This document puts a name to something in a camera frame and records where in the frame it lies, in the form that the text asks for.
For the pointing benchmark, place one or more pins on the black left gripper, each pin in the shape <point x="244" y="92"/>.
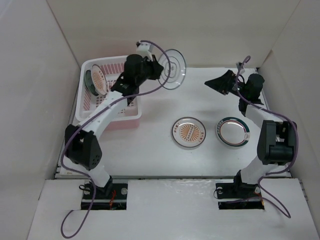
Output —
<point x="156" y="68"/>

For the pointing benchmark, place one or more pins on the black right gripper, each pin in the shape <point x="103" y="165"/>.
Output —
<point x="223" y="83"/>

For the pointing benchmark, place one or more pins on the white plate grey rim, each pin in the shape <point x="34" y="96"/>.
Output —
<point x="174" y="72"/>

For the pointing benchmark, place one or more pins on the orange sunburst plate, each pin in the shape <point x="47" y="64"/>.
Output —
<point x="188" y="132"/>
<point x="99" y="80"/>

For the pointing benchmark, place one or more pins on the blue floral plate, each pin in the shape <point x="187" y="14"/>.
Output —
<point x="89" y="83"/>

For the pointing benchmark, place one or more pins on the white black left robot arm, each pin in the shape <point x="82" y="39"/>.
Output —
<point x="82" y="141"/>

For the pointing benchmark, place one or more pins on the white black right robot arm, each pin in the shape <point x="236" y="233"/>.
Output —
<point x="278" y="139"/>

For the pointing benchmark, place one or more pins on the white pink dish rack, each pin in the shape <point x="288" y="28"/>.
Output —
<point x="112" y="67"/>

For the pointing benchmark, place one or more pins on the green red rimmed plate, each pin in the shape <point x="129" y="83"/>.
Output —
<point x="233" y="132"/>

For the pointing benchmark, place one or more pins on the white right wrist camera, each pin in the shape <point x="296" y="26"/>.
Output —
<point x="240" y="67"/>

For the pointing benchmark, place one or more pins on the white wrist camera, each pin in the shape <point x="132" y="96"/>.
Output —
<point x="144" y="49"/>
<point x="240" y="67"/>

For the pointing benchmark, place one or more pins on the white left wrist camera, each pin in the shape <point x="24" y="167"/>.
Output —
<point x="144" y="49"/>

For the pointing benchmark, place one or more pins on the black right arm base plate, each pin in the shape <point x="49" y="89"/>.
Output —
<point x="232" y="196"/>

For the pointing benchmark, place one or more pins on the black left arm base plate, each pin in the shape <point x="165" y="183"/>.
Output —
<point x="114" y="198"/>

